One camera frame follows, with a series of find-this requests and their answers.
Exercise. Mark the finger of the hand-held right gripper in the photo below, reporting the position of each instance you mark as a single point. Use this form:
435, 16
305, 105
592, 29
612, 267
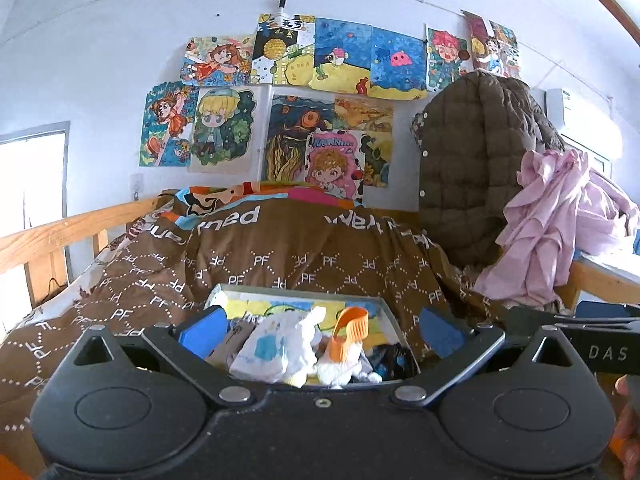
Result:
530, 316

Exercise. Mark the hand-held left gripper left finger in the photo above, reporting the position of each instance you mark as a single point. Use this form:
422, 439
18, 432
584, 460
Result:
205, 335

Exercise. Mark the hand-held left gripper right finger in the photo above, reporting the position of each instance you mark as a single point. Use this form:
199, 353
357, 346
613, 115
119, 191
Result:
440, 332

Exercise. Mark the shallow grey box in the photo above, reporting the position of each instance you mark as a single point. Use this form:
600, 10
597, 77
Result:
392, 317

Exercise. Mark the white blue mask packet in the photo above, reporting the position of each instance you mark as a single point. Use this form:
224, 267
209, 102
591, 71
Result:
270, 350

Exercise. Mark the orange sock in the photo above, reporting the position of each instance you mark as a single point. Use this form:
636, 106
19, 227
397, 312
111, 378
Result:
350, 327

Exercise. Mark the white textured cloth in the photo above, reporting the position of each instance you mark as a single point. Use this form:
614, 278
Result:
337, 374

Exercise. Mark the person's right hand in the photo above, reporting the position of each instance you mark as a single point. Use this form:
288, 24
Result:
629, 425

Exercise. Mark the dark blue flat object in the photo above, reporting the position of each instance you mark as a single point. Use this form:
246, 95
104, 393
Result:
605, 309

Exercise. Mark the black blue sock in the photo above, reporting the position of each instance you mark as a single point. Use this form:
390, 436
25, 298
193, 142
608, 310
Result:
395, 360

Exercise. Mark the yellow green drawing sheet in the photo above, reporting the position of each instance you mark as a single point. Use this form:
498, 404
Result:
280, 308

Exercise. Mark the pink garment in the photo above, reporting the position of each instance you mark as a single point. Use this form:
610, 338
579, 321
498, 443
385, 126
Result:
540, 220

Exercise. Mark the brown printed blanket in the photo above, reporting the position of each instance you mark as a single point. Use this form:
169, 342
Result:
300, 240

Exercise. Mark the brown quilted jacket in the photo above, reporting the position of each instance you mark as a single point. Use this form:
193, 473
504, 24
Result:
475, 160

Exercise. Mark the yellow green small drawing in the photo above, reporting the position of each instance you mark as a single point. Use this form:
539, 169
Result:
377, 160

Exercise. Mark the pink blond child drawing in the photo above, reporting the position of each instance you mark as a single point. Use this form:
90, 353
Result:
332, 165

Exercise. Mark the blond green cap drawing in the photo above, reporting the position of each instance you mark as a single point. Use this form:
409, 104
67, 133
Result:
222, 130

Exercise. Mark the white air conditioner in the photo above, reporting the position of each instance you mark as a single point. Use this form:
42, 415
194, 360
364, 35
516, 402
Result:
580, 110

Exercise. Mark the orange-haired girl blue drawing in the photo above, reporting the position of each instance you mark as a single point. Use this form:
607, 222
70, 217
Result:
165, 125

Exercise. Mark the swirly night sky drawing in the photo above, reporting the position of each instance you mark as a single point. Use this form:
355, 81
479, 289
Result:
292, 137

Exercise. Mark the window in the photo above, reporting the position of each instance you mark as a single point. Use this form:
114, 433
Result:
30, 185

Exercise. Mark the orange landscape drawing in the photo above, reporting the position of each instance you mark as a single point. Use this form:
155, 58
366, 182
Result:
362, 115

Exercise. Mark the red-haired boy drawing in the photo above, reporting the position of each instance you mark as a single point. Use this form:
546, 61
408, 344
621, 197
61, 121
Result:
445, 60

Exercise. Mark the pink blob sea drawing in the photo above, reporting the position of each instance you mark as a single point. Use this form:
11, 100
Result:
400, 62

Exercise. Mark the small character drawings sheet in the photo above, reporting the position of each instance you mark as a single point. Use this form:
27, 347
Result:
492, 45

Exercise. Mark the flying girl drawing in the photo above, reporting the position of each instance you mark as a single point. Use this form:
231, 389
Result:
217, 60

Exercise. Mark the black yellow moon drawing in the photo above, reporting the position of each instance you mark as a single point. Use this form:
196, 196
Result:
280, 50

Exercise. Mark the blue sea fish drawing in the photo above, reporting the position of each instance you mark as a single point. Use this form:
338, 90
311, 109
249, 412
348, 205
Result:
340, 55

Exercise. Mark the wooden bed frame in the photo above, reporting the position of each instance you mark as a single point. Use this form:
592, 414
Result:
590, 280

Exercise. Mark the wooden bed rail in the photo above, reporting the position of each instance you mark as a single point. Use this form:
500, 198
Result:
50, 232

